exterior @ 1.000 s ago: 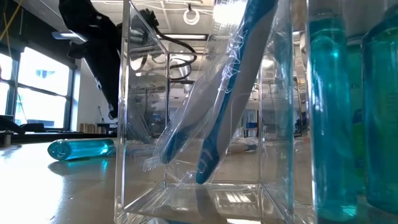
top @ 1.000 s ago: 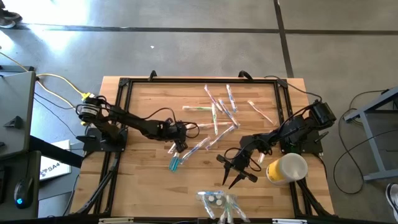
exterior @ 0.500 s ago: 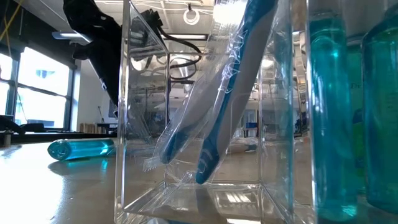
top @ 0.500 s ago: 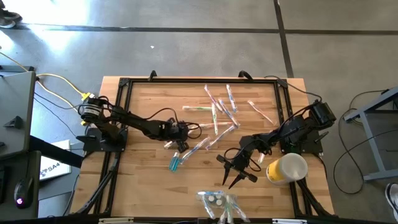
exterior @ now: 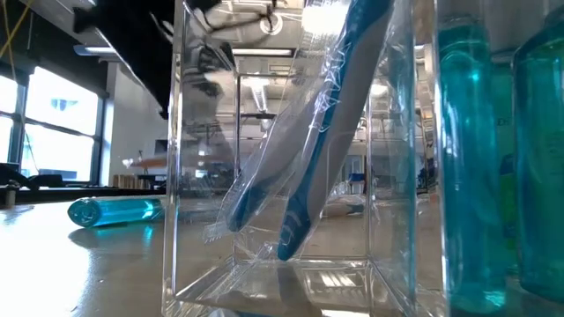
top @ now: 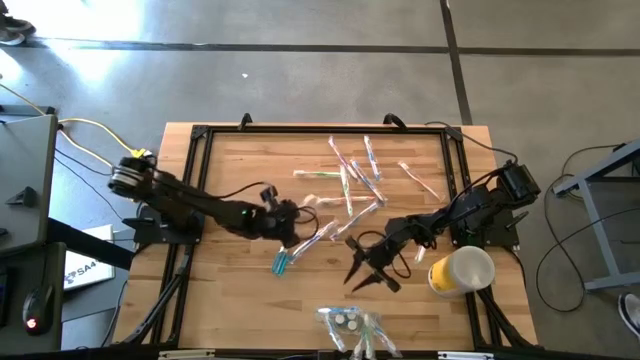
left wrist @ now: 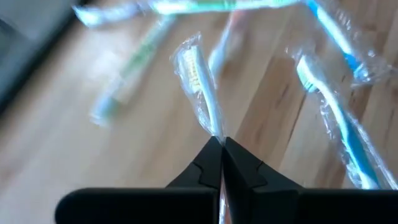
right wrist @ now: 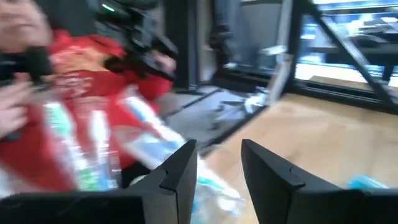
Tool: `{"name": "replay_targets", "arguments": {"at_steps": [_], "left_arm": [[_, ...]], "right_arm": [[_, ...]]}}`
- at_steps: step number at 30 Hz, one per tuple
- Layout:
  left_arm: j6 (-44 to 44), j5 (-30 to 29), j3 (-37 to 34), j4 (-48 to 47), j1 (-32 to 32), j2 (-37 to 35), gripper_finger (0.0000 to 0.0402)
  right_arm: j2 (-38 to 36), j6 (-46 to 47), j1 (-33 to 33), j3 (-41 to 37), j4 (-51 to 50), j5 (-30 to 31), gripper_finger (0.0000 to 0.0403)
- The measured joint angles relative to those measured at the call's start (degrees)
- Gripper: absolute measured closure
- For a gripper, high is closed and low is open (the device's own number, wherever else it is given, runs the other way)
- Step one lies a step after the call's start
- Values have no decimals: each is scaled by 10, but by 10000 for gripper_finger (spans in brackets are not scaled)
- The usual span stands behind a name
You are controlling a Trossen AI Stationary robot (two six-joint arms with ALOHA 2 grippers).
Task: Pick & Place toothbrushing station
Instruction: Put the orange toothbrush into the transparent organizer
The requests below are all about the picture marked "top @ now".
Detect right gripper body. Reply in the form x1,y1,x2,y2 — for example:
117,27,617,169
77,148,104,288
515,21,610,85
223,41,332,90
345,218,434,294

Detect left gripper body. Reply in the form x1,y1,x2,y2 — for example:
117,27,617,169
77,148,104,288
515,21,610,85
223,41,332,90
262,199,307,249

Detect teal toothbrush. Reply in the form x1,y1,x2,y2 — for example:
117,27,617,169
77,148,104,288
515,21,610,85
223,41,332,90
271,218,341,278

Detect orange yellow toothbrush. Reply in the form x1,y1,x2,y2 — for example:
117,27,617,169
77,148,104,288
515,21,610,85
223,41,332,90
397,159,445,203

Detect clear plastic bag pile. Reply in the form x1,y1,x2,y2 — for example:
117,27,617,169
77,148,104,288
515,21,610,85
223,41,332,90
317,307,348,353

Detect yellow canister with white lid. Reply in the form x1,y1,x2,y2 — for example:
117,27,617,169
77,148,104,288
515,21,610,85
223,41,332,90
427,244,496,300

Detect clear bag of toothbrushes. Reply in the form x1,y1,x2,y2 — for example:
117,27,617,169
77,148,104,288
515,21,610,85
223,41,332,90
360,312,377,360

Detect purple wrapped toothbrush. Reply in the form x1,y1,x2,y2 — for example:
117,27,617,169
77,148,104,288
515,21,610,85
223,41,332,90
327,134,360,181

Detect black diagonal beam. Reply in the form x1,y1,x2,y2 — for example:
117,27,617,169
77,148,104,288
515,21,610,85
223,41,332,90
47,217,136,271

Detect grey metal stand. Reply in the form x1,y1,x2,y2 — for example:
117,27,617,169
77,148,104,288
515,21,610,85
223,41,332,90
552,138,640,294

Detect white printed box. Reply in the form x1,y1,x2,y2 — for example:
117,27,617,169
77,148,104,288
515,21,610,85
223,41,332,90
63,223,117,292

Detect person's shoe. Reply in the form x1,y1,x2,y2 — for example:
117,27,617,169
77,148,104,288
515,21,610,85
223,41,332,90
0,28,26,47
0,13,37,37
617,292,640,342

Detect black computer mouse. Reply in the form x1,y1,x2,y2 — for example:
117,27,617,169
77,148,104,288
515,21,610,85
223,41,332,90
22,283,55,337

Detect small black desk object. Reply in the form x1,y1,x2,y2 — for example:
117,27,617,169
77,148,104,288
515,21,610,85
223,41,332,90
4,185,39,208

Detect grey desk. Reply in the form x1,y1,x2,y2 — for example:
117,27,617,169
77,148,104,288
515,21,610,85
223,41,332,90
0,104,60,257

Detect dark grey side table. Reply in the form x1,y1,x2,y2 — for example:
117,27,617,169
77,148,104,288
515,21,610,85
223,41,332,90
0,242,67,357

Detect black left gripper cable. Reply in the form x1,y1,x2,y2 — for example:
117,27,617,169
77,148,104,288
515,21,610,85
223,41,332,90
207,180,321,242

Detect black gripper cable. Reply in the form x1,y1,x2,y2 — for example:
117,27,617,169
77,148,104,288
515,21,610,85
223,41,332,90
207,180,321,242
355,229,414,281

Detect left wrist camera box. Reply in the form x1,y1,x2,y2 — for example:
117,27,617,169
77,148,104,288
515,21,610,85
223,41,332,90
258,184,281,207

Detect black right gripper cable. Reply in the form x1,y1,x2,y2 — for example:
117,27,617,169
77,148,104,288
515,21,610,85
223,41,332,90
355,229,414,281

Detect black aluminium table frame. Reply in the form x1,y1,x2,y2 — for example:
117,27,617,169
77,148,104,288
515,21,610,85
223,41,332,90
112,123,540,351

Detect silver metal bracket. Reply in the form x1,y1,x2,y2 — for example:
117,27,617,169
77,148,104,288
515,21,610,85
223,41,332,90
158,348,217,360
437,350,496,360

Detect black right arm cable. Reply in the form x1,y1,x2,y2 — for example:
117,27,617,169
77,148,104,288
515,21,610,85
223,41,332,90
423,120,521,166

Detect black floor cable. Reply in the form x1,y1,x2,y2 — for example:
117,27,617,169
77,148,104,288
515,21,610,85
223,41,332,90
534,205,640,314
53,147,126,221
559,143,626,202

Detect yellow floor cable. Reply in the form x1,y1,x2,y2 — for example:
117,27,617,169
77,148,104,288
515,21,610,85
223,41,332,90
0,82,149,160
58,129,116,169

